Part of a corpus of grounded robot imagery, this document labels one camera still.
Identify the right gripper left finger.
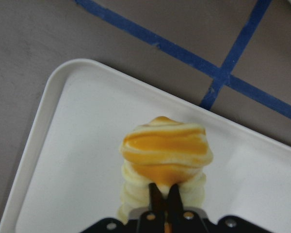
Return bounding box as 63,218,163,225
148,183,166,214

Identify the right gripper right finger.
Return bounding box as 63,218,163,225
166,184,184,215

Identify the spiral bread roll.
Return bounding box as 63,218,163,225
117,116,213,222

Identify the cream rectangular tray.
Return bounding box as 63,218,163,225
0,59,291,233

